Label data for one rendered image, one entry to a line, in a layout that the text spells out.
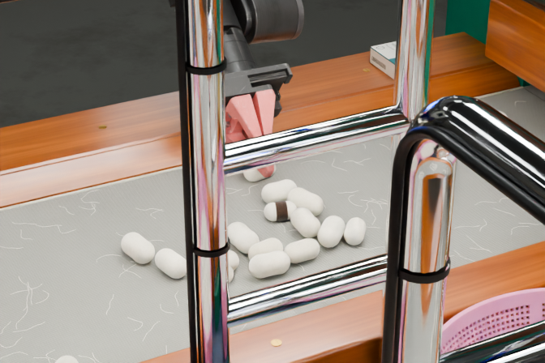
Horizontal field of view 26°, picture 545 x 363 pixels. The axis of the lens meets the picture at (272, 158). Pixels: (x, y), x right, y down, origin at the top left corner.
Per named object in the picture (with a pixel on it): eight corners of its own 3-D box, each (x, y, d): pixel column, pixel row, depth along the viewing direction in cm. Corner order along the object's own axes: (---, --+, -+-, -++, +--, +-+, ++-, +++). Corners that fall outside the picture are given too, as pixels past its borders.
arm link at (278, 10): (154, -38, 126) (182, -77, 118) (249, -45, 131) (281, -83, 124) (184, 66, 123) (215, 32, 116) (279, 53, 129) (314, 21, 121)
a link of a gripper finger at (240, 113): (323, 148, 113) (289, 66, 117) (256, 163, 110) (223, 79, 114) (302, 180, 119) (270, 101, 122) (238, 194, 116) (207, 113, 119)
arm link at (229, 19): (165, 12, 123) (181, -20, 118) (223, 6, 126) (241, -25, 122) (186, 68, 120) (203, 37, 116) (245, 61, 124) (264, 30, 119)
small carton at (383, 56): (369, 61, 136) (370, 46, 135) (395, 57, 137) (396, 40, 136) (396, 82, 131) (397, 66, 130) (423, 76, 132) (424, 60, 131)
